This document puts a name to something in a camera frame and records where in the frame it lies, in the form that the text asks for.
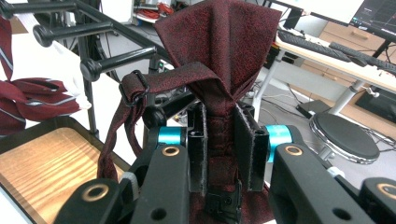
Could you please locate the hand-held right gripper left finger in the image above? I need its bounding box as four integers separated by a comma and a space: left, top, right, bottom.
156, 103, 209, 194

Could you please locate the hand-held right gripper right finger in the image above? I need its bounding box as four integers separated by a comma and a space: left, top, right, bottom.
233, 104, 294, 192

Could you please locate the dark red bow tie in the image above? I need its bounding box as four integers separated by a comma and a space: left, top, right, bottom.
96, 0, 283, 224

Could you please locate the black rack with wooden tray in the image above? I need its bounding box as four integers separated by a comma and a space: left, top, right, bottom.
0, 0, 200, 224

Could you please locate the striped red bow tie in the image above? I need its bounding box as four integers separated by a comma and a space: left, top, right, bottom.
0, 12, 93, 137

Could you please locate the black flat box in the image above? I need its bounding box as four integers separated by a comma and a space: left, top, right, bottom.
295, 99, 341, 119

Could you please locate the black round stool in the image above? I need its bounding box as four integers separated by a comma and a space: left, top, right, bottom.
308, 111, 382, 165

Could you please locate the black keyboard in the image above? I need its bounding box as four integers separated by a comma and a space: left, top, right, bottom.
277, 29, 352, 63

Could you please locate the wooden desk with white legs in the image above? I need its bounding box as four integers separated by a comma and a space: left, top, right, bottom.
252, 29, 396, 122

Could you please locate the wooden drawer cabinet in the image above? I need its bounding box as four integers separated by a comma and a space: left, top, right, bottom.
319, 21, 386, 58

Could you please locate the computer monitor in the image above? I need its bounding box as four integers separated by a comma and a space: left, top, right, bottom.
349, 0, 396, 43

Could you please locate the red cable bundle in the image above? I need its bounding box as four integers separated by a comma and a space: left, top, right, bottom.
135, 2, 176, 21

